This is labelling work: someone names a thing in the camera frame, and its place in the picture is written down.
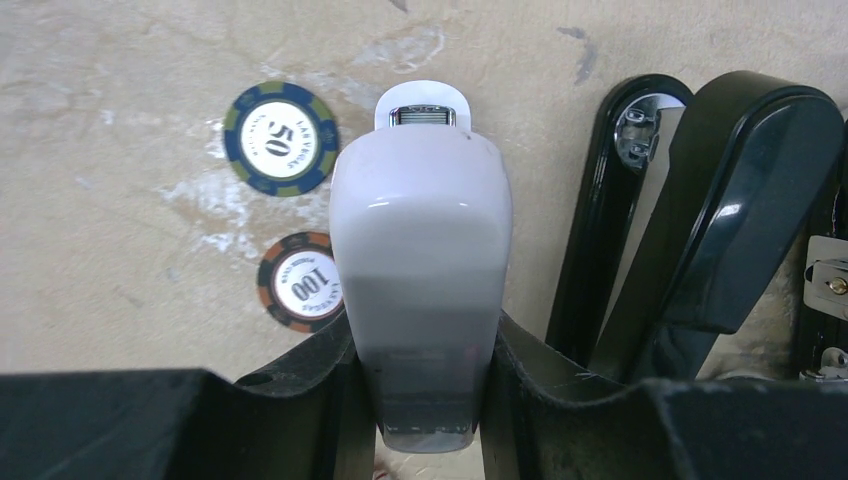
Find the black stapler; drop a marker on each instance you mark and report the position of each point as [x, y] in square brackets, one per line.
[689, 203]

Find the orange 100 poker chip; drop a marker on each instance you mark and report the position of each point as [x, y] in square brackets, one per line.
[298, 283]

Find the blue 50 poker chip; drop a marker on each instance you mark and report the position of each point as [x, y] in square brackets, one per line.
[280, 139]

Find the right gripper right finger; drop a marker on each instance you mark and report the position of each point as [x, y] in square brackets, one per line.
[545, 417]

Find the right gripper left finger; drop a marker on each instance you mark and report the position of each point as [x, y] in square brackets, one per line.
[305, 415]

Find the white stapler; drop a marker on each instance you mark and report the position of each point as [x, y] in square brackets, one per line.
[420, 220]

